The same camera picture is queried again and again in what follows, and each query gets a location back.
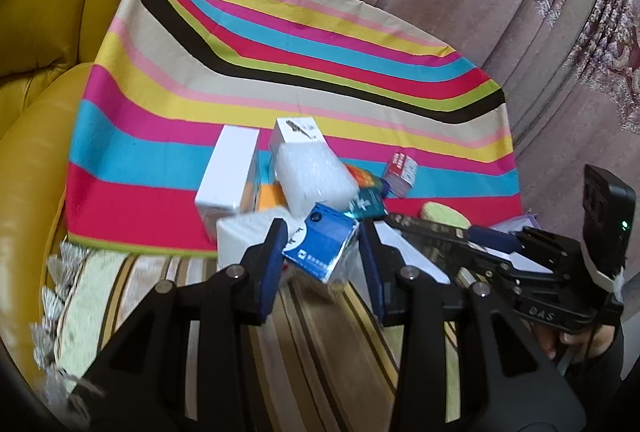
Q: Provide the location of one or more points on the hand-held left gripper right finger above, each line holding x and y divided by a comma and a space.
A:
372, 272

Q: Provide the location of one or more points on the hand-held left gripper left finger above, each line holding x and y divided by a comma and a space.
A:
272, 262

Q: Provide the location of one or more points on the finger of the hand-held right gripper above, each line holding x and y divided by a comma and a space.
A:
480, 264
492, 239

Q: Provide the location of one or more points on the small white box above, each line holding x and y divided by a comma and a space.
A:
240, 232

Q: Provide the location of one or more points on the blue and white box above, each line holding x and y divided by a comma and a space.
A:
320, 242

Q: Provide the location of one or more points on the teal box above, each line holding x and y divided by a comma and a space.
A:
367, 204

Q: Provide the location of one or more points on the person's right hand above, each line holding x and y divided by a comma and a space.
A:
560, 344

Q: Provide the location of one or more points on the round green sponge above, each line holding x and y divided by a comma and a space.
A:
440, 213

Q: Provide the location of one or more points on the orange box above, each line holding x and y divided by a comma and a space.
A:
270, 197

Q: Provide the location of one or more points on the white bubble wrap block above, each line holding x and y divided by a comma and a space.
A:
310, 182

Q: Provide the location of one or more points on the beige striped blanket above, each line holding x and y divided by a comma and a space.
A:
310, 352

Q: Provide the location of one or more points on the tall white box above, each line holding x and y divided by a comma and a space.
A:
225, 171

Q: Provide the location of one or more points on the red and white box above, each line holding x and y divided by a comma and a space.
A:
400, 171

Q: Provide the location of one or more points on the white box with bird print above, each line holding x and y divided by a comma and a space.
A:
297, 131

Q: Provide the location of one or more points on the colourful striped cloth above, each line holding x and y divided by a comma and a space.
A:
300, 61

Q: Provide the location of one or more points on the yellow leather sofa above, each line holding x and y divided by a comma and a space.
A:
50, 11

